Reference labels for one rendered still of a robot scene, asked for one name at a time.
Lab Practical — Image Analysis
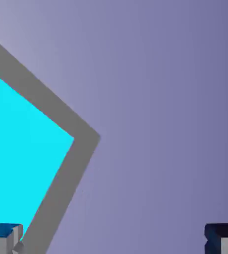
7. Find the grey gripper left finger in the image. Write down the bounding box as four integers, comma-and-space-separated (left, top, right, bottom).
0, 223, 25, 254

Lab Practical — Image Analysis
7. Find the large cyan box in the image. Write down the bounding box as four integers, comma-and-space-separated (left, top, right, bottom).
0, 67, 75, 242

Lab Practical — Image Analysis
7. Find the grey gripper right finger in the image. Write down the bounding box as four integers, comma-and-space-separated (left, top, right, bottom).
204, 223, 228, 254

